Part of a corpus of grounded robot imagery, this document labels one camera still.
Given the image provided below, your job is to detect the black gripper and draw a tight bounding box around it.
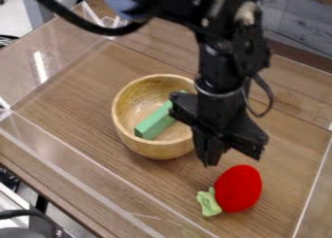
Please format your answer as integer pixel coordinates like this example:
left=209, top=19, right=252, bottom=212
left=169, top=91, right=268, bottom=167

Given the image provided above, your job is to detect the red plush strawberry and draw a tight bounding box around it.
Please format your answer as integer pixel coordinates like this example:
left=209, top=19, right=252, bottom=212
left=196, top=164, right=261, bottom=218

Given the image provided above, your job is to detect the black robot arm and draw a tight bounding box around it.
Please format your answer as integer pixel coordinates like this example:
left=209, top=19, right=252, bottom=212
left=105, top=0, right=273, bottom=166

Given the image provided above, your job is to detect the green rectangular block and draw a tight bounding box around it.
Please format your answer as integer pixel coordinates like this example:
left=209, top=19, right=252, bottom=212
left=133, top=99, right=177, bottom=140

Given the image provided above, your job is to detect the wooden bowl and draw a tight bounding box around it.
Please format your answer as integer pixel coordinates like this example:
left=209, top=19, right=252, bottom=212
left=112, top=74, right=195, bottom=160

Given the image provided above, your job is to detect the clear acrylic corner bracket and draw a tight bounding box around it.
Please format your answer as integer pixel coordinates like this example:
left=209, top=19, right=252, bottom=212
left=81, top=1, right=128, bottom=28

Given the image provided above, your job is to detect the grey post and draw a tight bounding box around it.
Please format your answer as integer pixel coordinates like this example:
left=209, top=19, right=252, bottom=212
left=23, top=0, right=55, bottom=29

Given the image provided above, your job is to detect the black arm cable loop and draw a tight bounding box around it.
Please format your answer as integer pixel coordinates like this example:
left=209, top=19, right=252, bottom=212
left=23, top=0, right=153, bottom=37

